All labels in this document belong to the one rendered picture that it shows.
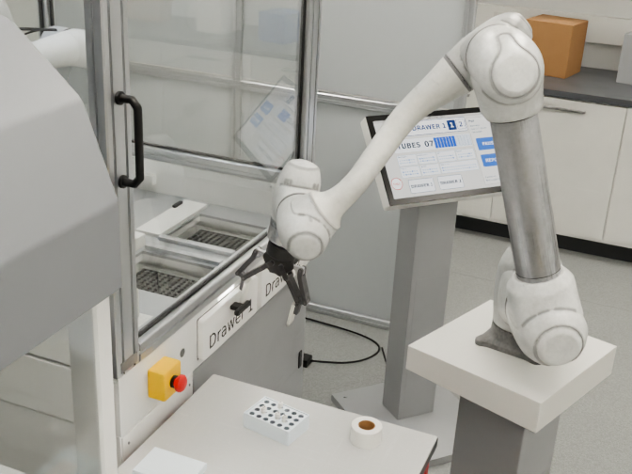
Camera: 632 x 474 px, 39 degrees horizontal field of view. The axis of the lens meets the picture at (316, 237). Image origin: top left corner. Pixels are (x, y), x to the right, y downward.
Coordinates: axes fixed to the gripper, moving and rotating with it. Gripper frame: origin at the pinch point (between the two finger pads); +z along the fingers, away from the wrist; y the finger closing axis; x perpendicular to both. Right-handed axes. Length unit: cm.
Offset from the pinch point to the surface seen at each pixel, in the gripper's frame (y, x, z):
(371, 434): -38.9, 25.1, 2.0
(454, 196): -24, -88, -12
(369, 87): 35, -163, -11
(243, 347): 6.1, -6.9, 19.1
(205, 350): 6.9, 17.0, 6.8
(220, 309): 8.5, 9.4, -0.5
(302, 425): -23.9, 26.7, 6.6
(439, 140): -12, -97, -24
